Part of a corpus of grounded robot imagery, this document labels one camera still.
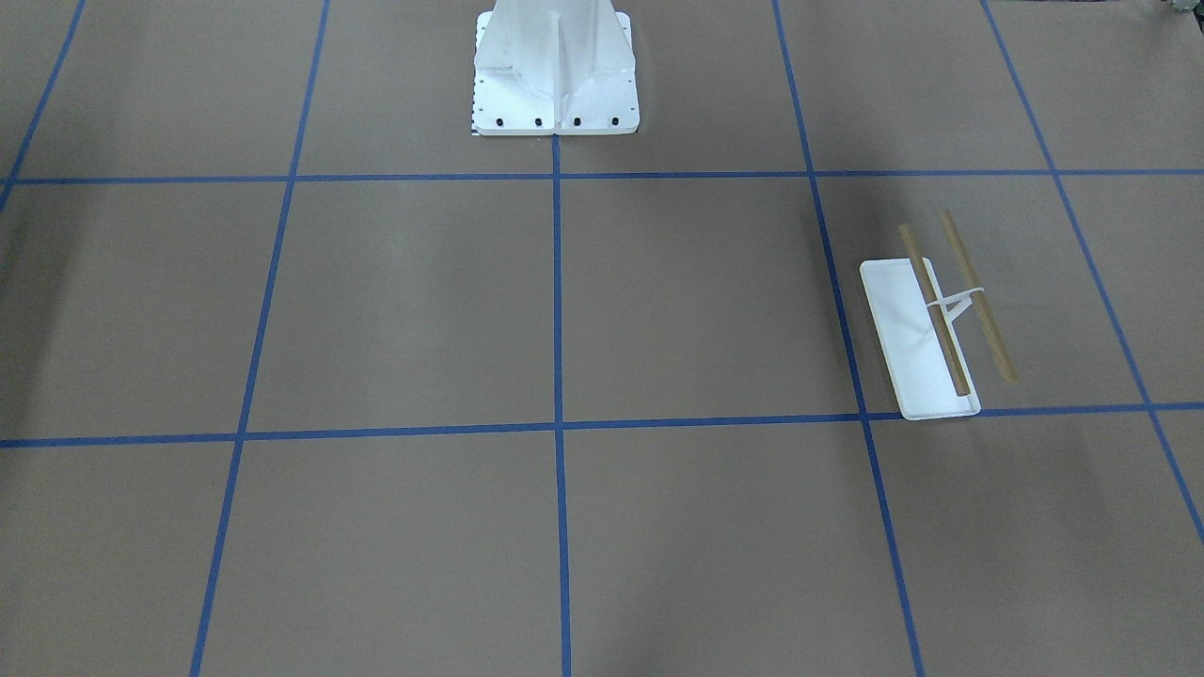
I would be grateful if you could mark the white towel rack base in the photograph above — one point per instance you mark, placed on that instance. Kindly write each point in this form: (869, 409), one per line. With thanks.
(919, 373)

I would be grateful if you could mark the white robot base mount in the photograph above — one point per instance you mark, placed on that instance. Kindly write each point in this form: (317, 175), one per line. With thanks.
(554, 67)

